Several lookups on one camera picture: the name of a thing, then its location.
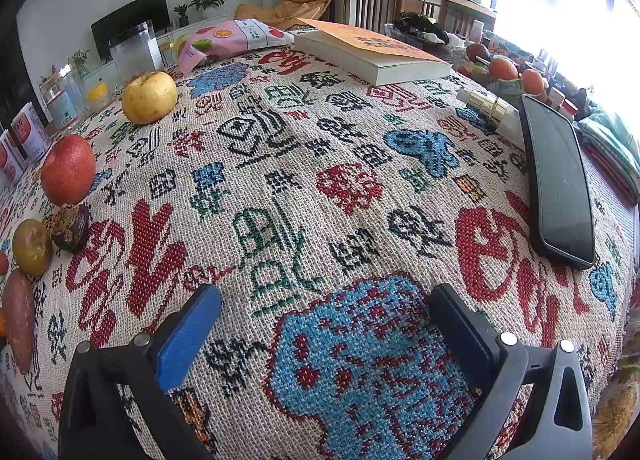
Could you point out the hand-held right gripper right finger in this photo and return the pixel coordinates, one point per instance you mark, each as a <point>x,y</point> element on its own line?
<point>462,335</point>

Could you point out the green folded cloth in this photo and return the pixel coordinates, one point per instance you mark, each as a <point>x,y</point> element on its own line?
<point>612,140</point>

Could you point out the black smartphone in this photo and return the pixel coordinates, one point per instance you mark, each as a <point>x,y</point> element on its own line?
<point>560,180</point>

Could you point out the small yellow lid jar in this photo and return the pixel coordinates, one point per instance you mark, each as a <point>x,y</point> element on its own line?
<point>98,95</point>

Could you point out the printed woven blanket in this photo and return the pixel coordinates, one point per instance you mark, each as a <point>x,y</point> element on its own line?
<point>300,165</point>

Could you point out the black television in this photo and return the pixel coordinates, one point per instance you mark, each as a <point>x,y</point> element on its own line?
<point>130,22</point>

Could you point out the orange cushioned chair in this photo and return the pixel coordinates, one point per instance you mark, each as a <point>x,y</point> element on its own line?
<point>295,2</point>

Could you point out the dark red apple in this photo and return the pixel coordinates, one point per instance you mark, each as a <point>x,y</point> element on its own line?
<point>477,51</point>

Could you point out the white pink can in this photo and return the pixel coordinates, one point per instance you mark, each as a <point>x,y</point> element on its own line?
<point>30,132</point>
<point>7,157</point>

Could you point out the white gold cosmetic bottle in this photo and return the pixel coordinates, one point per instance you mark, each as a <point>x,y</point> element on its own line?
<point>492,110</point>

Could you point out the yellow apple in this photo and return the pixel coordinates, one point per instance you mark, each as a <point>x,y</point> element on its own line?
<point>149,97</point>

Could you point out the dark purple mangosteen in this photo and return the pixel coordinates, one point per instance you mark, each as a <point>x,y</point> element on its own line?
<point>72,229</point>

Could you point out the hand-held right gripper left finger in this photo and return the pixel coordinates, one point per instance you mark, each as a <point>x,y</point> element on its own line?
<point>187,335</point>

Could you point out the white pink can left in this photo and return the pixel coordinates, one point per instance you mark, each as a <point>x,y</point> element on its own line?
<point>7,157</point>

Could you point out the brown-green passion fruit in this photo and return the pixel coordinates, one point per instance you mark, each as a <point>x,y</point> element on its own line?
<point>32,246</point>

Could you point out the clear plastic jar black lid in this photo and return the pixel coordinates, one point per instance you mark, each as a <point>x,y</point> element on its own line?
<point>134,52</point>

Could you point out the small orange mandarin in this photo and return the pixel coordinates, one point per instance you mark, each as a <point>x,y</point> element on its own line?
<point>2,263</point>

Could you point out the reddish sweet potato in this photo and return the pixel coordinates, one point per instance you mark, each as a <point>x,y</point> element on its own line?
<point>19,320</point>

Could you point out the pink fruit-print snack bag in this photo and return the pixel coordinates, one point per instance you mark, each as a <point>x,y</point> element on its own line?
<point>225,40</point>

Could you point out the white pill bottle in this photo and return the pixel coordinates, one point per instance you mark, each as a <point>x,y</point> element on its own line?
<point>477,31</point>

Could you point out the white pink can right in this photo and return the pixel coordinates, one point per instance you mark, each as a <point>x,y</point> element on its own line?
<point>30,132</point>

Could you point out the black bag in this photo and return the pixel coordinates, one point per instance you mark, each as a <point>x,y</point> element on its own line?
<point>415,26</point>

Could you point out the orange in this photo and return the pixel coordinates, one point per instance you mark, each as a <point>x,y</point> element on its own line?
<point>502,67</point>
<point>532,80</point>

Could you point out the labelled glass jar gold lid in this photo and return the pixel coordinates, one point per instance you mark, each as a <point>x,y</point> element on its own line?
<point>62,95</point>

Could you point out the orange cover book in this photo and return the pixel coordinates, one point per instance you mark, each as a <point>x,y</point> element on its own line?
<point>372,52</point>

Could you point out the wooden bench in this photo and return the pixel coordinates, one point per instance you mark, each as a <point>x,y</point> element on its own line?
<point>415,0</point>

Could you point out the small potted plant black pot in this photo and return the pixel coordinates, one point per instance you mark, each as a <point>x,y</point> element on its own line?
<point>182,15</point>

